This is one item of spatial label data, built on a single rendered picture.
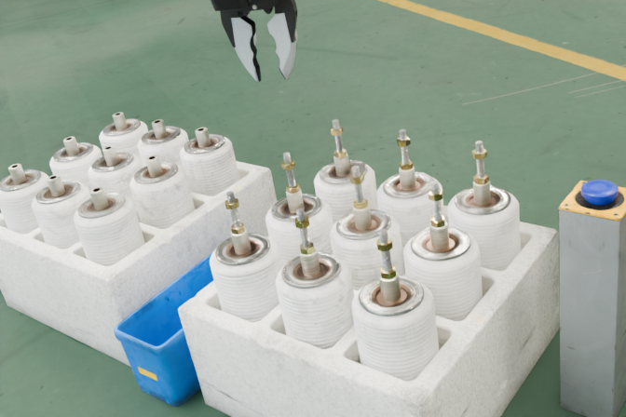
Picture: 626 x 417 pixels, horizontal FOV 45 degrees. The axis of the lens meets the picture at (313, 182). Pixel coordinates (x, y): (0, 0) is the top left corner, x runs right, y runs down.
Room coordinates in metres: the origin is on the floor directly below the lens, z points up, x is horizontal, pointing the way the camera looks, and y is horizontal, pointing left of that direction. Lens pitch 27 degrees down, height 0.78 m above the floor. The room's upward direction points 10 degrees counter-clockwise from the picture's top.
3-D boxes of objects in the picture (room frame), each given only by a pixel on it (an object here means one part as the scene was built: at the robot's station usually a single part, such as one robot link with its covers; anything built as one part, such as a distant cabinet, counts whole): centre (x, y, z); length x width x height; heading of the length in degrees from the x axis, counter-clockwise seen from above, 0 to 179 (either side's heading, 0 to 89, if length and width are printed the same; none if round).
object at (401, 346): (0.71, -0.07, 0.16); 0.10 x 0.10 x 0.18
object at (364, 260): (0.88, -0.06, 0.16); 0.10 x 0.10 x 0.18
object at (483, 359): (0.88, -0.06, 0.09); 0.39 x 0.39 x 0.18; 48
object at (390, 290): (0.71, -0.07, 0.26); 0.02 x 0.02 x 0.03
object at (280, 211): (0.96, 0.03, 0.25); 0.08 x 0.08 x 0.01
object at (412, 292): (0.71, -0.07, 0.25); 0.08 x 0.08 x 0.01
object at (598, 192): (0.74, -0.32, 0.32); 0.04 x 0.04 x 0.02
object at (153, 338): (1.00, 0.20, 0.06); 0.30 x 0.11 x 0.12; 139
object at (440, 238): (0.80, -0.15, 0.26); 0.02 x 0.02 x 0.03
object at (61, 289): (1.24, 0.35, 0.09); 0.39 x 0.39 x 0.18; 48
